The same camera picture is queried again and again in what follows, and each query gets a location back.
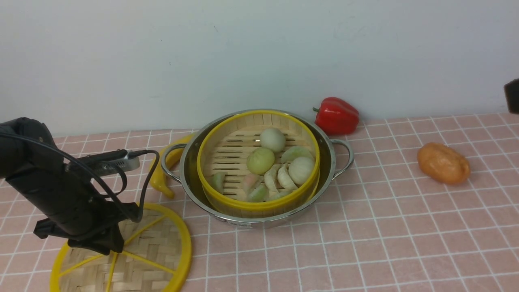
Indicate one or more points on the green round bun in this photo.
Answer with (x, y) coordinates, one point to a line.
(260, 161)

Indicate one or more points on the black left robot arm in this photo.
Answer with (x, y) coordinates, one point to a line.
(33, 165)

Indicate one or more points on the yellow woven steamer lid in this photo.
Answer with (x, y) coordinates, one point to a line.
(156, 257)

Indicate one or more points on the stainless steel pot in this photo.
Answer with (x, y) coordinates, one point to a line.
(336, 157)

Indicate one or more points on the yellow bamboo steamer basket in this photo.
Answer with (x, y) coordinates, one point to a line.
(226, 148)

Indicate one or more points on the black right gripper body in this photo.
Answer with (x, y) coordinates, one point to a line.
(511, 91)

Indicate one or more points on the green dumpling at rim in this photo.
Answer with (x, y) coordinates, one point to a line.
(259, 194)

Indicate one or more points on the white pleated bun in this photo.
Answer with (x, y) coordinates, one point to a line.
(300, 169)

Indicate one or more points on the white round bun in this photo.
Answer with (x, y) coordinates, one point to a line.
(273, 139)

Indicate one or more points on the small green dumpling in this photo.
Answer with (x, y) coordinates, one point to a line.
(217, 181)

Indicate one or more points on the pale green dumpling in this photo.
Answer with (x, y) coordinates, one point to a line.
(295, 152)

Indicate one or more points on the orange potato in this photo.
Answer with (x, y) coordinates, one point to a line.
(443, 164)

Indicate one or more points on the pink dumpling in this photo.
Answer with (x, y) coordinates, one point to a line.
(250, 182)

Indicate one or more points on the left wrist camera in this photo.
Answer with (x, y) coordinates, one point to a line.
(113, 162)

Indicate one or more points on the white crescent dumpling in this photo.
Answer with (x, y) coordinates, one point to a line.
(270, 178)
(284, 178)

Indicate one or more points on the red bell pepper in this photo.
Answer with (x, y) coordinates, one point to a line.
(337, 117)

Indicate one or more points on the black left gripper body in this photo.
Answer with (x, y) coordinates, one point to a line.
(95, 227)

